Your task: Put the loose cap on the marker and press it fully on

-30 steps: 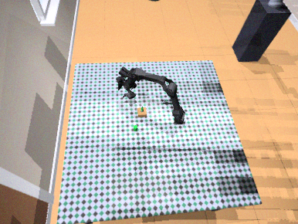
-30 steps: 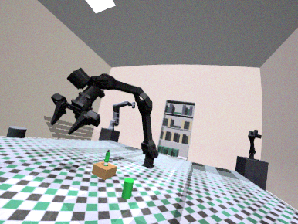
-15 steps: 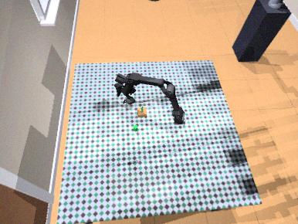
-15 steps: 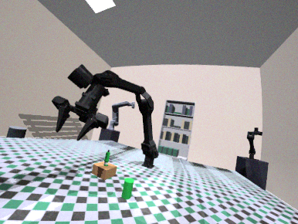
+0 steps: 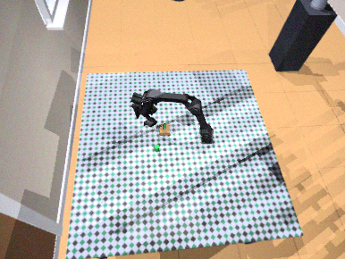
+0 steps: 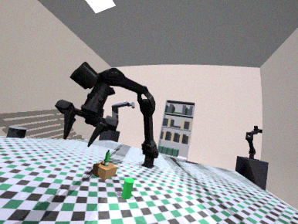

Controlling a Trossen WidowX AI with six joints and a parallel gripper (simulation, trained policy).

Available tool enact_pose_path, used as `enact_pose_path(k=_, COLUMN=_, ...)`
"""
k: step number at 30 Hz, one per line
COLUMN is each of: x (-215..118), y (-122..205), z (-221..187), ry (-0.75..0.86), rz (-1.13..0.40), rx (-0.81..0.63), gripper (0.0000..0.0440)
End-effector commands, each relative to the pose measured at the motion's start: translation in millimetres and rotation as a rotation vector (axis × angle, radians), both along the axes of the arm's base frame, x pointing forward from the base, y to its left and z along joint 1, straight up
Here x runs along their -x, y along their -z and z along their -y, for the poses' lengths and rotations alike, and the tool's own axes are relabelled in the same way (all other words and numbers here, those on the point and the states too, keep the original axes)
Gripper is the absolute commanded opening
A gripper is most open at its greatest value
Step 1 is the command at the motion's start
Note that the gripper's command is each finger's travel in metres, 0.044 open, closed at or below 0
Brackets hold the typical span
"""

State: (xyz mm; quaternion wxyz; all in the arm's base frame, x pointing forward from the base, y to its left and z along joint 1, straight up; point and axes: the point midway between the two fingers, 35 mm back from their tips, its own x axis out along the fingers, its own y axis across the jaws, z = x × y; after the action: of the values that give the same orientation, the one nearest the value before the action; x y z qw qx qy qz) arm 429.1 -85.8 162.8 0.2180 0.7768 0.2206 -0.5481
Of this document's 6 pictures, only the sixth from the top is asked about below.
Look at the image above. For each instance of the tan square block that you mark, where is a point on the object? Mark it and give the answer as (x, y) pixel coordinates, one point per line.
(104, 172)

